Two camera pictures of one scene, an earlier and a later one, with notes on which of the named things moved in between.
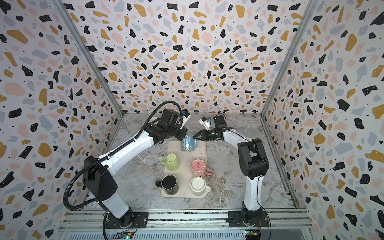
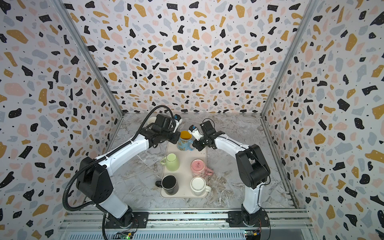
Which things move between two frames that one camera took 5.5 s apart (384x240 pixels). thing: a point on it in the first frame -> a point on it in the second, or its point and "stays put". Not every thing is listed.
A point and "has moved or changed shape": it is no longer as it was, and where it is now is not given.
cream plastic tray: (183, 173) stays put
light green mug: (172, 164) stays put
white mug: (198, 185) stays put
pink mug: (198, 168) stays put
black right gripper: (205, 133) -> (199, 141)
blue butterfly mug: (188, 143) has moved or changed shape
